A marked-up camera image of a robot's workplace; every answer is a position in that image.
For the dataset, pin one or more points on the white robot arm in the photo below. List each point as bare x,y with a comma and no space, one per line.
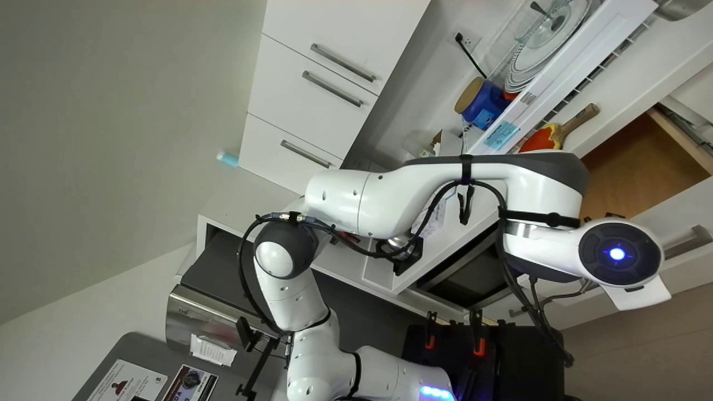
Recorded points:
405,216

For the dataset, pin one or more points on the white upper cabinet left door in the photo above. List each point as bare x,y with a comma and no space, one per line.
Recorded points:
282,156

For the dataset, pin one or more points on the white upper cabinet right door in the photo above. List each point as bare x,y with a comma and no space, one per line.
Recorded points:
360,38

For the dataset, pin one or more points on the open wooden drawer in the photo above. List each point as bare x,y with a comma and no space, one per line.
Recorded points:
642,166

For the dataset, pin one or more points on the blue container with lid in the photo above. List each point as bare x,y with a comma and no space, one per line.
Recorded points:
482,102

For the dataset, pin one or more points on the white wire dish rack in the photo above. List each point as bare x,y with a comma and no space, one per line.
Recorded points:
601,34

